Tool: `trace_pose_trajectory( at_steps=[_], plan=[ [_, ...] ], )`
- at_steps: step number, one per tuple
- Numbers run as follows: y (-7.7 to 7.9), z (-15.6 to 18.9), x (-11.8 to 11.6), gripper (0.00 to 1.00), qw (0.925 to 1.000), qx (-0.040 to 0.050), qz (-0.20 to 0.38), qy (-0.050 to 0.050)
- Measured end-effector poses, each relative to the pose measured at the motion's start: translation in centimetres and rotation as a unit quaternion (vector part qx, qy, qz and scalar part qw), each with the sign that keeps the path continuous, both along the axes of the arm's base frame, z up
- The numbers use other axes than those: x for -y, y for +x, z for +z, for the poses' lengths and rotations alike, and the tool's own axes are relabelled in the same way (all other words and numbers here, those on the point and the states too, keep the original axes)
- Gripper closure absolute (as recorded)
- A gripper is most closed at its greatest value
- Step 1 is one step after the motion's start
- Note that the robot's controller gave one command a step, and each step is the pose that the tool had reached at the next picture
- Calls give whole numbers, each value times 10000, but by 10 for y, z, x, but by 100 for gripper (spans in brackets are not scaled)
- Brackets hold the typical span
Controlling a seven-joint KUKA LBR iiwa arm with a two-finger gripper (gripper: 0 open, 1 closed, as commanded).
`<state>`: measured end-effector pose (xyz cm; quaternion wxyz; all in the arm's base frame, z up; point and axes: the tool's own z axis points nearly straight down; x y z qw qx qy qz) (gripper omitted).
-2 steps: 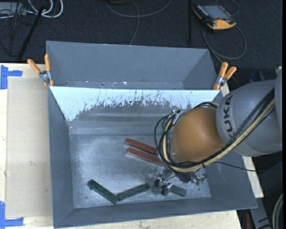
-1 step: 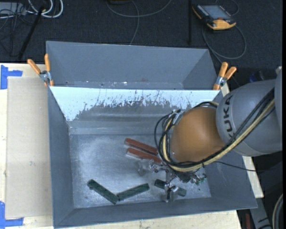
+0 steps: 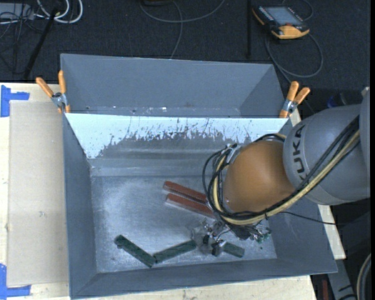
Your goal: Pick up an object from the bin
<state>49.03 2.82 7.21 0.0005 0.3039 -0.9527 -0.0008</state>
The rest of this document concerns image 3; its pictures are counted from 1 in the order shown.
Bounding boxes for dark green flat block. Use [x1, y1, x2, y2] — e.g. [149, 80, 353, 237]
[152, 239, 198, 264]
[113, 234, 158, 269]
[221, 241, 246, 259]

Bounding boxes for red-brown flat block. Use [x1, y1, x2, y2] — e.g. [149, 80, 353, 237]
[162, 180, 209, 204]
[164, 192, 215, 219]

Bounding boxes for grey metal bin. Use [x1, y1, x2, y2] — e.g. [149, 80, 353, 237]
[59, 53, 339, 299]

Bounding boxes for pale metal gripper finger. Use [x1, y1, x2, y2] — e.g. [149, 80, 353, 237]
[211, 241, 228, 257]
[192, 225, 214, 253]

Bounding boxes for pale wood flat board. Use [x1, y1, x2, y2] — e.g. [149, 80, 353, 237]
[6, 100, 70, 288]

